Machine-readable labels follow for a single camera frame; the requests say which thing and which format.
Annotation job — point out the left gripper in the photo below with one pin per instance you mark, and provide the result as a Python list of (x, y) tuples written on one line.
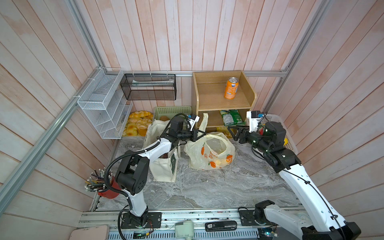
[(194, 135)]

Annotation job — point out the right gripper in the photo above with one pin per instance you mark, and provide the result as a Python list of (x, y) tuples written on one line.
[(240, 131)]

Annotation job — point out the yellow plastic grocery bag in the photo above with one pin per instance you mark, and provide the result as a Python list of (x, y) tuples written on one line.
[(212, 152)]

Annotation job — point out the cream canvas tote bag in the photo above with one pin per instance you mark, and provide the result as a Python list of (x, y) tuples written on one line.
[(164, 168)]

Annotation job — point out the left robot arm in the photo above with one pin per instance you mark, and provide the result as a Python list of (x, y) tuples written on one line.
[(127, 174)]

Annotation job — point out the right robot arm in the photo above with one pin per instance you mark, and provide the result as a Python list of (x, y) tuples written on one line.
[(324, 222)]

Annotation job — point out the yellow snack bag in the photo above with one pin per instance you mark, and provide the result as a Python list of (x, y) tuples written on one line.
[(225, 131)]

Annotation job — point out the green snack bag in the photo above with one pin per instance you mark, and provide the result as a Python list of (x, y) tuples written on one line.
[(232, 118)]

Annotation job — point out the brown potato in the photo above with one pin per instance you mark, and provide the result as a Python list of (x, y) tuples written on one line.
[(164, 118)]

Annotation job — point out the green plastic basket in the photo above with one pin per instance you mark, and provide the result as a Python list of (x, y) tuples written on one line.
[(171, 111)]

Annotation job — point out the white fruit basket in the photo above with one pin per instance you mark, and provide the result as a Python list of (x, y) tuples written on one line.
[(254, 124)]

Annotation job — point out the wooden shelf unit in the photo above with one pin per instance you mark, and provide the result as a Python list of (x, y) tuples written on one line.
[(208, 96)]

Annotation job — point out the orange soda can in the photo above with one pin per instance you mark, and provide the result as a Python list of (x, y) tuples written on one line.
[(231, 88)]

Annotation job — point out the pile of bread buns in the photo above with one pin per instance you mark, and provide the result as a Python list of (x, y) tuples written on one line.
[(138, 124)]

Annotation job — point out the black barcode scanner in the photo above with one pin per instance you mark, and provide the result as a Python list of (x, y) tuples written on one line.
[(221, 226)]

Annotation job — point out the white adapter box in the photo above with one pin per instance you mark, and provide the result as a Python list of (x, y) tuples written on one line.
[(184, 230)]

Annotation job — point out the black mesh wall basket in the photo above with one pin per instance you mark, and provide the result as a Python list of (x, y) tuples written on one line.
[(149, 87)]

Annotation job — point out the white wire rack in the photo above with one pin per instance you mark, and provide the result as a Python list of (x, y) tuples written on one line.
[(104, 103)]

